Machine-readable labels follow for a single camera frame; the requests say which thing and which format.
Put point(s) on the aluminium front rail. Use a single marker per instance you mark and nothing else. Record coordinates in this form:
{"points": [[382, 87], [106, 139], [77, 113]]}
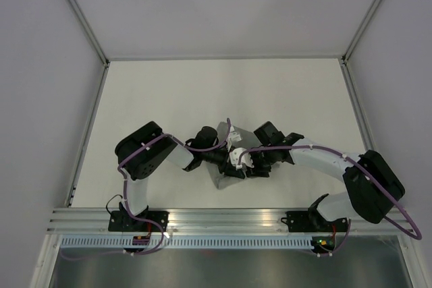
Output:
{"points": [[181, 221]]}

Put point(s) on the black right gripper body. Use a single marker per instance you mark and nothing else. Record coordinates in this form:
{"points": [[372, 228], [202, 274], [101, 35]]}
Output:
{"points": [[262, 161]]}

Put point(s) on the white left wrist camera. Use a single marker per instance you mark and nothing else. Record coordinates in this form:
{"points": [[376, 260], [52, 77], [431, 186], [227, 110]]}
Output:
{"points": [[232, 137]]}

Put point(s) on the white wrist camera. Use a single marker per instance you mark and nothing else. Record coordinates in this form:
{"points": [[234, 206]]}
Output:
{"points": [[232, 137], [239, 158]]}

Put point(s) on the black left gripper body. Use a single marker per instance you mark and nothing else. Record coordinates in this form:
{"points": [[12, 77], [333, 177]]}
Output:
{"points": [[220, 158]]}

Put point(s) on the right aluminium frame post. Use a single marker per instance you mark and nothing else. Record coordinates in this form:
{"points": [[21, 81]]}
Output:
{"points": [[362, 28]]}

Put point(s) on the grey cloth napkin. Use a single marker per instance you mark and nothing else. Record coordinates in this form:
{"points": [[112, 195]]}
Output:
{"points": [[248, 140]]}

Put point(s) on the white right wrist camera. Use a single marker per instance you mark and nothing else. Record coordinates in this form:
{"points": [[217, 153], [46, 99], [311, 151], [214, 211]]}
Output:
{"points": [[239, 158]]}

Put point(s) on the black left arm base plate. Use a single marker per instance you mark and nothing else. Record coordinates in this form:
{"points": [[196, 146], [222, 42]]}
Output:
{"points": [[120, 221]]}

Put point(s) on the white slotted cable duct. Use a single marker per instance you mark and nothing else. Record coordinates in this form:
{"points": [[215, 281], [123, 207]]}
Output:
{"points": [[231, 242]]}

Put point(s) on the aluminium frame post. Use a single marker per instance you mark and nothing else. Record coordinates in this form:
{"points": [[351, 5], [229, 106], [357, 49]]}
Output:
{"points": [[88, 31], [362, 28]]}

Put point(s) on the left aluminium frame post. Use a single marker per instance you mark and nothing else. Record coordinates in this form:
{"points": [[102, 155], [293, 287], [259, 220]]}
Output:
{"points": [[88, 31]]}

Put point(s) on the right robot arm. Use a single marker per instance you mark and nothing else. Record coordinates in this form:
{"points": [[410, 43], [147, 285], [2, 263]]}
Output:
{"points": [[372, 188]]}

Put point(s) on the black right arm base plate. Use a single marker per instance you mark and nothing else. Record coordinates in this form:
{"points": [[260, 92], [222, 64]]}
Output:
{"points": [[303, 221]]}

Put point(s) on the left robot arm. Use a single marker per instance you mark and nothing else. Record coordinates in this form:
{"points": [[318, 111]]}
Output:
{"points": [[143, 151]]}

